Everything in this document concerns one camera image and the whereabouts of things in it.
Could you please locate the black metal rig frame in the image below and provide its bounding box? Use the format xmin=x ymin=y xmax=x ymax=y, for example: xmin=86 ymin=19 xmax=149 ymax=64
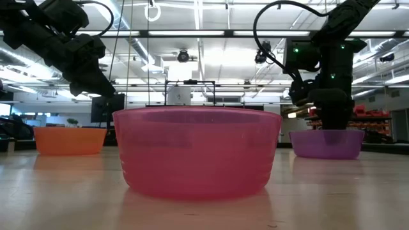
xmin=164 ymin=79 xmax=217 ymax=107

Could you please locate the white hanging cable loop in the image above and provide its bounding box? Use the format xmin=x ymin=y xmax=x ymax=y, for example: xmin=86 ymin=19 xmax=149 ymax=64
xmin=144 ymin=1 xmax=162 ymax=23

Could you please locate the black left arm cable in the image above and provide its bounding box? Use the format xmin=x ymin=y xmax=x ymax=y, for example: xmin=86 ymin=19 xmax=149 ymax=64
xmin=72 ymin=0 xmax=115 ymax=37

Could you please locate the shelf with red bins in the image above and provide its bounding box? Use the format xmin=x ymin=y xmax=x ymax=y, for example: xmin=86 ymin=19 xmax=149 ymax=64
xmin=304 ymin=103 xmax=392 ymax=135

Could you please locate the black computer monitor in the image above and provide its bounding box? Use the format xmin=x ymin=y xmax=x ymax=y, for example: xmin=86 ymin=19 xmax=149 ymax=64
xmin=90 ymin=93 xmax=126 ymax=124

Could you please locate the purple plastic bowl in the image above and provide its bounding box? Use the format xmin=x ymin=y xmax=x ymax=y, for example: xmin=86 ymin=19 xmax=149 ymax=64
xmin=289 ymin=128 xmax=366 ymax=160

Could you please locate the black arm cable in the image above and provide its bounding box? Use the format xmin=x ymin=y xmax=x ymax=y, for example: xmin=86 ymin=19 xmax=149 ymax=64
xmin=252 ymin=0 xmax=332 ymax=82
xmin=72 ymin=0 xmax=115 ymax=37

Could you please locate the black table frame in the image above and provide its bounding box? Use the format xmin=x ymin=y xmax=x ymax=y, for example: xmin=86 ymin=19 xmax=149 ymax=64
xmin=0 ymin=137 xmax=409 ymax=155

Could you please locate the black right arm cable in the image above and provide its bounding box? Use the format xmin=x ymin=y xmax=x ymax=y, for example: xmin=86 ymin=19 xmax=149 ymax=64
xmin=252 ymin=0 xmax=332 ymax=82

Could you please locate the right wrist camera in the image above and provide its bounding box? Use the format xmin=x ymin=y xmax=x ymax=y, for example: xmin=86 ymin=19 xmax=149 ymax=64
xmin=288 ymin=78 xmax=320 ymax=107

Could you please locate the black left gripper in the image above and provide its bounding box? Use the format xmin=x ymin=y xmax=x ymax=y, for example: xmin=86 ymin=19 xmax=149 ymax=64
xmin=47 ymin=34 xmax=116 ymax=98

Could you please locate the white box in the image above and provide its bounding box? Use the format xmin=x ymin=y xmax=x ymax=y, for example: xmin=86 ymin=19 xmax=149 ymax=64
xmin=167 ymin=86 xmax=192 ymax=106

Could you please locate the black ceiling camera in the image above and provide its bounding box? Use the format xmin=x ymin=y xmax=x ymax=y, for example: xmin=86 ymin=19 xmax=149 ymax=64
xmin=176 ymin=49 xmax=190 ymax=63
xmin=254 ymin=40 xmax=273 ymax=65

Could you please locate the orange plastic bowl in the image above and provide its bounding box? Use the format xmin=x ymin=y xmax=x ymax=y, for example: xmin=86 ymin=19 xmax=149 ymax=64
xmin=33 ymin=126 xmax=108 ymax=157

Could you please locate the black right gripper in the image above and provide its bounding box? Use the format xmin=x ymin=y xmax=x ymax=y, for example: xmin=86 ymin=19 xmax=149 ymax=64
xmin=308 ymin=73 xmax=355 ymax=144

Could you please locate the pink plastic bowl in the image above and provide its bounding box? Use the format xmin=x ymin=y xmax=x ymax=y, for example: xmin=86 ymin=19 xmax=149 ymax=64
xmin=112 ymin=105 xmax=283 ymax=201

